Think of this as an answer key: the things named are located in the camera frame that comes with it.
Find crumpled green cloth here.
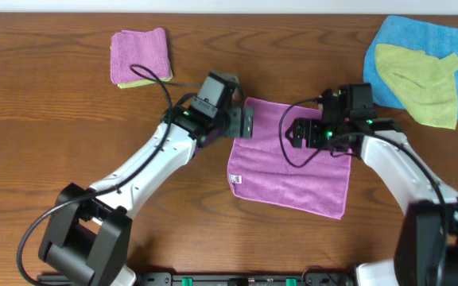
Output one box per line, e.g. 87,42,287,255
375,44,458,129

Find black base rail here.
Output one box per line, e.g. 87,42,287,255
37,271,357,286

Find right black cable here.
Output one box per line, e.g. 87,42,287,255
278,97,448,239

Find folded green cloth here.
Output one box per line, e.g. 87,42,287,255
117,72,173,89

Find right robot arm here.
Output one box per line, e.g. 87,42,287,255
285,118,458,285

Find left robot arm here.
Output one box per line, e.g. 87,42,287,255
38,105,254,285

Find blue microfiber cloth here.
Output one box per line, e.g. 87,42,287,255
363,16,458,109

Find black cable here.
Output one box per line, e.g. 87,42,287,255
16,64,204,286
278,97,448,239

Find folded purple cloth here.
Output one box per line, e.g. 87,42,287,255
110,28,172,84

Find purple microfiber cloth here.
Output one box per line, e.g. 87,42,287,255
227,98,351,219

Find white cloth label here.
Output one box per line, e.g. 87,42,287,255
229,174,243,184

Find left black cable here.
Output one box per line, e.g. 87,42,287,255
16,64,204,286

